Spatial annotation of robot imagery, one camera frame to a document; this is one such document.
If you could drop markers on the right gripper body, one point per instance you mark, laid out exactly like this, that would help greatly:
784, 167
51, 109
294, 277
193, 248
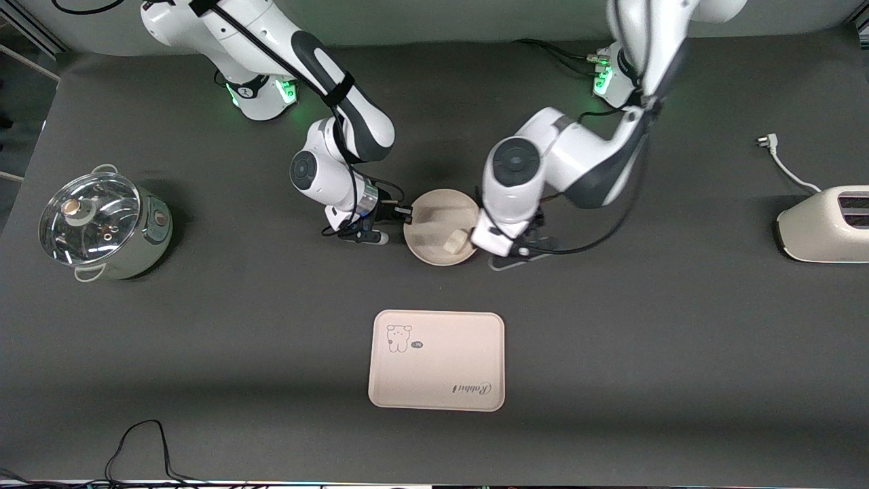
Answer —
381, 213

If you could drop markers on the round beige plate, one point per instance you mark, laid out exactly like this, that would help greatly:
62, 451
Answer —
434, 224

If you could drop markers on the white steamed bun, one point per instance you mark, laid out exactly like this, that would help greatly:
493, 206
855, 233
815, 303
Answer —
456, 242

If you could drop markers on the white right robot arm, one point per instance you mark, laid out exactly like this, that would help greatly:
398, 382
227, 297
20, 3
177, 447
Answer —
360, 122

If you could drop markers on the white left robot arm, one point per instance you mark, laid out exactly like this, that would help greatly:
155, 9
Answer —
577, 149

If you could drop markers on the beige tray with bear print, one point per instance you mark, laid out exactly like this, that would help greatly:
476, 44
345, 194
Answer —
438, 363

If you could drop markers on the silver cooking pot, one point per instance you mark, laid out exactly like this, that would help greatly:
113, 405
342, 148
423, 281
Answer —
148, 244

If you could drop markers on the glass pot lid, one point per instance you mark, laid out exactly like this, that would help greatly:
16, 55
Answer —
88, 231

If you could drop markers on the cream toaster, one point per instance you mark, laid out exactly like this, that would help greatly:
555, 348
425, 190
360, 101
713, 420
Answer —
815, 231

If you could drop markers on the grey metal frame rail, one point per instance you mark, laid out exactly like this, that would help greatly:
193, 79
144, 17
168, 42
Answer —
30, 30

